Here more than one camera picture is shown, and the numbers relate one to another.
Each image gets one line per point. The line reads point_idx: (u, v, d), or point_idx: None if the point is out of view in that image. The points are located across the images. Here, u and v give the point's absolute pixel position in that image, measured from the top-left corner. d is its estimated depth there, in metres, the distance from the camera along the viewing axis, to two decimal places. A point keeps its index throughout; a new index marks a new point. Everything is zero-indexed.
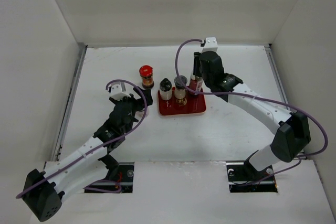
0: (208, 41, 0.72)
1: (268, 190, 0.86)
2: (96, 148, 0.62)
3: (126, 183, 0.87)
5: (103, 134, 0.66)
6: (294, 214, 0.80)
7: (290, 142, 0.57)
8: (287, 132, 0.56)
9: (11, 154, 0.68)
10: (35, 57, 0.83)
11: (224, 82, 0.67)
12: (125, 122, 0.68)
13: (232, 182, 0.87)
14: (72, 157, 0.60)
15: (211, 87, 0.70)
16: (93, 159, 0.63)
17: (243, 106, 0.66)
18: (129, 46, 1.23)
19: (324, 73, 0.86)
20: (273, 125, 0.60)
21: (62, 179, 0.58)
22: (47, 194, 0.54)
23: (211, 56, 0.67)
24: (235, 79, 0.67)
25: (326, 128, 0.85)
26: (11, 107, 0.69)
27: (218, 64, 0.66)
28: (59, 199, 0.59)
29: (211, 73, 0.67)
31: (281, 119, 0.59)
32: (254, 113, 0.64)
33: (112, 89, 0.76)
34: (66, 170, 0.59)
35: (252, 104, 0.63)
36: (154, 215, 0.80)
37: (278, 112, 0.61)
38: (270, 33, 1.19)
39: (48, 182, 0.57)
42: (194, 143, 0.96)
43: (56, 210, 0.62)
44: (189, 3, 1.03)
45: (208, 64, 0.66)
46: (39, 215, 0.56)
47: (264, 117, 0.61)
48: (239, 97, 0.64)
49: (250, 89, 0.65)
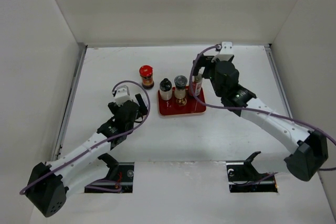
0: (224, 46, 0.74)
1: (268, 190, 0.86)
2: (102, 142, 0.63)
3: (126, 183, 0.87)
5: (106, 129, 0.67)
6: (294, 214, 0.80)
7: (308, 162, 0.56)
8: (306, 151, 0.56)
9: (11, 154, 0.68)
10: (35, 57, 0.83)
11: (238, 96, 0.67)
12: (130, 119, 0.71)
13: (232, 182, 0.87)
14: (76, 151, 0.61)
15: (222, 99, 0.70)
16: (97, 154, 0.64)
17: (257, 121, 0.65)
18: (129, 46, 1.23)
19: (324, 73, 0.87)
20: (291, 144, 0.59)
21: (68, 172, 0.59)
22: (55, 186, 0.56)
23: (229, 69, 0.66)
24: (249, 93, 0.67)
25: (326, 128, 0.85)
26: (11, 107, 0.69)
27: (235, 78, 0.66)
28: (64, 192, 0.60)
29: (226, 86, 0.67)
31: (299, 138, 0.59)
32: (270, 129, 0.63)
33: (117, 93, 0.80)
34: (72, 163, 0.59)
35: (267, 120, 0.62)
36: (155, 215, 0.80)
37: (295, 129, 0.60)
38: (270, 33, 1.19)
39: (54, 175, 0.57)
42: (194, 143, 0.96)
43: (60, 206, 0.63)
44: (189, 3, 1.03)
45: (225, 78, 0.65)
46: (45, 210, 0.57)
47: (281, 135, 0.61)
48: (253, 113, 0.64)
49: (264, 105, 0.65)
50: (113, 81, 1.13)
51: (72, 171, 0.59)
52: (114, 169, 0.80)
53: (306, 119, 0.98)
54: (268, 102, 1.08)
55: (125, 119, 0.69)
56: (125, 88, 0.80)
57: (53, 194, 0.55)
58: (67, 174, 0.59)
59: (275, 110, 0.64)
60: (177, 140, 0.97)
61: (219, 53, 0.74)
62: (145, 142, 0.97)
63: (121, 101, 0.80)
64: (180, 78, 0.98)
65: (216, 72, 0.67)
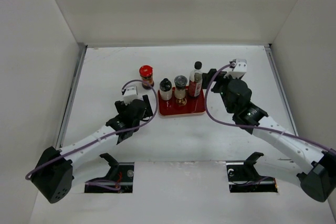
0: (238, 64, 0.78)
1: (268, 190, 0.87)
2: (110, 134, 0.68)
3: (127, 183, 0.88)
5: (115, 123, 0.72)
6: (294, 214, 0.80)
7: (324, 183, 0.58)
8: (322, 173, 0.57)
9: (11, 154, 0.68)
10: (35, 57, 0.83)
11: (249, 114, 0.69)
12: (138, 116, 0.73)
13: (232, 182, 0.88)
14: (86, 140, 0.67)
15: (234, 116, 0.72)
16: (105, 145, 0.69)
17: (270, 140, 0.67)
18: (130, 46, 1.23)
19: (324, 74, 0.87)
20: (305, 164, 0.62)
21: (77, 158, 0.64)
22: (64, 170, 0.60)
23: (241, 88, 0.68)
24: (260, 111, 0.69)
25: (326, 128, 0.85)
26: (11, 107, 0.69)
27: (248, 97, 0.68)
28: (70, 179, 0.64)
29: (238, 104, 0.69)
31: (313, 158, 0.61)
32: (283, 148, 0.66)
33: (127, 91, 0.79)
34: (82, 151, 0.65)
35: (280, 140, 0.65)
36: (155, 215, 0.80)
37: (309, 150, 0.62)
38: (270, 33, 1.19)
39: (64, 160, 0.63)
42: (195, 143, 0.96)
43: (63, 194, 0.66)
44: (189, 3, 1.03)
45: (238, 97, 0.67)
46: (51, 194, 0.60)
47: (294, 154, 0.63)
48: (266, 131, 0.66)
49: (276, 124, 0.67)
50: (113, 81, 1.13)
51: (81, 158, 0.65)
52: (113, 169, 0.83)
53: (306, 119, 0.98)
54: (268, 102, 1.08)
55: (132, 116, 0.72)
56: (134, 87, 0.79)
57: (61, 178, 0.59)
58: (76, 160, 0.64)
59: (287, 130, 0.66)
60: (177, 141, 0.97)
61: (233, 70, 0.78)
62: (145, 142, 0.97)
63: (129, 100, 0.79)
64: (180, 78, 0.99)
65: (229, 91, 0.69)
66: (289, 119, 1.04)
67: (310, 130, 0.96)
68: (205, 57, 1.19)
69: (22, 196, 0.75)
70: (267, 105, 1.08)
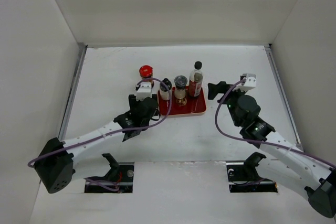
0: (249, 80, 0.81)
1: (268, 190, 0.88)
2: (115, 131, 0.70)
3: (127, 183, 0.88)
5: (123, 120, 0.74)
6: (293, 214, 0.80)
7: (332, 201, 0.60)
8: (329, 191, 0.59)
9: (11, 155, 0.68)
10: (35, 57, 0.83)
11: (256, 129, 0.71)
12: (148, 115, 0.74)
13: (232, 182, 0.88)
14: (92, 135, 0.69)
15: (242, 130, 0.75)
16: (109, 140, 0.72)
17: (277, 155, 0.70)
18: (130, 46, 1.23)
19: (324, 74, 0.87)
20: (312, 181, 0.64)
21: (80, 152, 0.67)
22: (65, 162, 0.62)
23: (250, 104, 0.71)
24: (267, 126, 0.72)
25: (326, 129, 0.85)
26: (11, 107, 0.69)
27: (256, 113, 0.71)
28: (70, 173, 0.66)
29: (246, 120, 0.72)
31: (320, 175, 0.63)
32: (290, 164, 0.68)
33: (142, 87, 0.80)
34: (85, 145, 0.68)
35: (287, 156, 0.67)
36: (155, 215, 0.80)
37: (316, 166, 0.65)
38: (270, 33, 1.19)
39: (66, 152, 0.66)
42: (195, 143, 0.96)
43: (64, 185, 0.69)
44: (189, 3, 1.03)
45: (247, 113, 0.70)
46: (50, 183, 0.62)
47: (302, 170, 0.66)
48: (273, 147, 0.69)
49: (284, 139, 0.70)
50: (113, 81, 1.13)
51: (83, 152, 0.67)
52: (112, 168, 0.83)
53: (306, 119, 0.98)
54: (268, 102, 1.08)
55: (140, 115, 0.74)
56: (149, 85, 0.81)
57: (61, 169, 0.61)
58: (79, 155, 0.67)
59: (294, 146, 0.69)
60: (177, 141, 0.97)
61: (243, 85, 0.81)
62: (145, 142, 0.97)
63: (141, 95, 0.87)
64: (180, 78, 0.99)
65: (238, 106, 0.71)
66: (289, 119, 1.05)
67: (310, 130, 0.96)
68: (205, 57, 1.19)
69: (22, 196, 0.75)
70: (267, 105, 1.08)
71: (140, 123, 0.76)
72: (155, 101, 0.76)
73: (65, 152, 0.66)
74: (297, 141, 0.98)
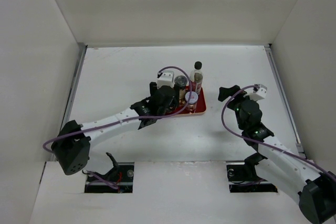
0: (261, 89, 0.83)
1: (268, 190, 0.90)
2: (133, 118, 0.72)
3: (126, 184, 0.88)
5: (139, 108, 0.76)
6: (292, 214, 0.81)
7: (317, 204, 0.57)
8: (314, 191, 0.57)
9: (12, 155, 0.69)
10: (35, 59, 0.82)
11: (256, 132, 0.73)
12: (164, 103, 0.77)
13: (232, 182, 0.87)
14: (109, 120, 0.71)
15: (243, 132, 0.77)
16: (126, 127, 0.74)
17: (272, 157, 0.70)
18: (139, 59, 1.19)
19: (323, 74, 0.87)
20: (300, 183, 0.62)
21: (97, 135, 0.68)
22: (82, 145, 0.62)
23: (253, 108, 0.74)
24: (268, 131, 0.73)
25: (326, 128, 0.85)
26: (11, 107, 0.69)
27: (258, 117, 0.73)
28: (86, 156, 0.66)
29: (248, 122, 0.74)
31: (308, 177, 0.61)
32: (283, 166, 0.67)
33: (164, 76, 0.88)
34: (102, 129, 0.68)
35: (280, 157, 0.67)
36: (155, 215, 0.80)
37: (306, 169, 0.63)
38: (270, 33, 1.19)
39: (84, 135, 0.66)
42: (196, 142, 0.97)
43: (80, 168, 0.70)
44: (190, 3, 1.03)
45: (248, 116, 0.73)
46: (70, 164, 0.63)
47: (291, 172, 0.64)
48: (268, 148, 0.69)
49: (281, 144, 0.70)
50: (114, 81, 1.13)
51: (99, 136, 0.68)
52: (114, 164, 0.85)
53: (306, 119, 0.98)
54: (267, 102, 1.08)
55: (158, 102, 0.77)
56: (171, 75, 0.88)
57: (78, 152, 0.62)
58: (95, 138, 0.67)
59: (290, 150, 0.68)
60: (179, 140, 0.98)
61: (255, 93, 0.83)
62: (145, 142, 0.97)
63: (161, 83, 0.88)
64: (179, 78, 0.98)
65: (241, 108, 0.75)
66: (289, 119, 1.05)
67: (310, 129, 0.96)
68: (205, 57, 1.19)
69: (22, 196, 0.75)
70: (267, 105, 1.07)
71: (157, 111, 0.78)
72: (173, 92, 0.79)
73: (83, 135, 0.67)
74: (297, 142, 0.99)
